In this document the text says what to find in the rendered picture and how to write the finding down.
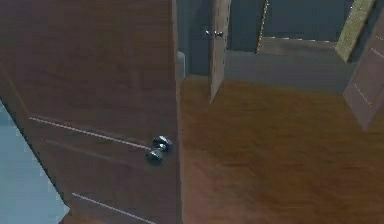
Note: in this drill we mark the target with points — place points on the dark brown room door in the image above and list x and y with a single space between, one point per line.
93 73

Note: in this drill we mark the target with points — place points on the olive green door frame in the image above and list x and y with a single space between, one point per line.
354 26

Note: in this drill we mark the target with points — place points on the brown narrow room door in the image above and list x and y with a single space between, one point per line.
218 56

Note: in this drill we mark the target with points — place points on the silver round door knob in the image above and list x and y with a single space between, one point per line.
159 148

